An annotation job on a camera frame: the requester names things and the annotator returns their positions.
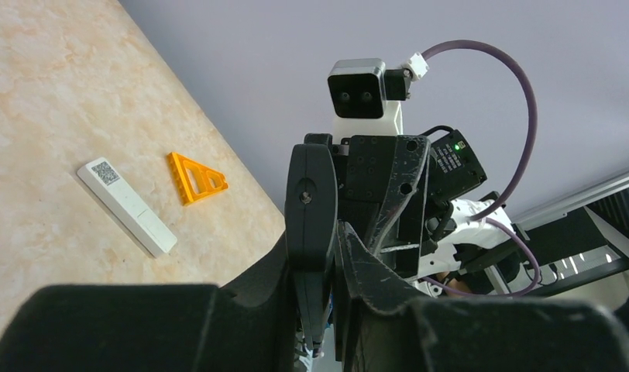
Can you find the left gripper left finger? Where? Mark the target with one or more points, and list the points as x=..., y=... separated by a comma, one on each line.
x=246, y=325

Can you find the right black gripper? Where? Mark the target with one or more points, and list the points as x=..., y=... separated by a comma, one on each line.
x=382, y=183

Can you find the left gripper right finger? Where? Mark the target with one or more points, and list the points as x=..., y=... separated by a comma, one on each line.
x=385, y=324

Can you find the white remote control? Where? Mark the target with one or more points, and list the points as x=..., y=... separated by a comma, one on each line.
x=127, y=206

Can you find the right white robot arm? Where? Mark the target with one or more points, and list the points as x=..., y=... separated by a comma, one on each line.
x=460, y=236

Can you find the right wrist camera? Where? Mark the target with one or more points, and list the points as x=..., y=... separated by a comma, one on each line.
x=367, y=97

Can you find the yellow triangle frame toy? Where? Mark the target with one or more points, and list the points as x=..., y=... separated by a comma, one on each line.
x=194, y=181

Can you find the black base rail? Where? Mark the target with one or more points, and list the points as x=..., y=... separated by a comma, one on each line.
x=586, y=245

